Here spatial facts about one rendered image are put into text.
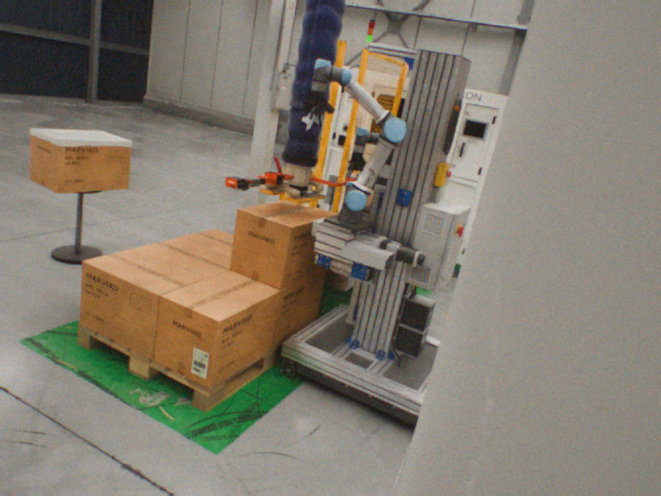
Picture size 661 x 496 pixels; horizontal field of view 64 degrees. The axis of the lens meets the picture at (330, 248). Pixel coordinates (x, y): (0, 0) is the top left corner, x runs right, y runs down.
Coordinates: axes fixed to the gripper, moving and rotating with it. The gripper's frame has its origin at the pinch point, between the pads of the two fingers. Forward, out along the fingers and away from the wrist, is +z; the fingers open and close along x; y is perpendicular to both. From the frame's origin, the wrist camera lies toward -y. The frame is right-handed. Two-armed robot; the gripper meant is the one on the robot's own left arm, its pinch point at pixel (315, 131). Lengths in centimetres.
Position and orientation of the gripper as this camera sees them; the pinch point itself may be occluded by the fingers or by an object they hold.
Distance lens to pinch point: 282.8
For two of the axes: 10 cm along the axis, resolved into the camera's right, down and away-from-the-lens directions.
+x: -4.5, 1.9, -8.7
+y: -8.7, -3.0, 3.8
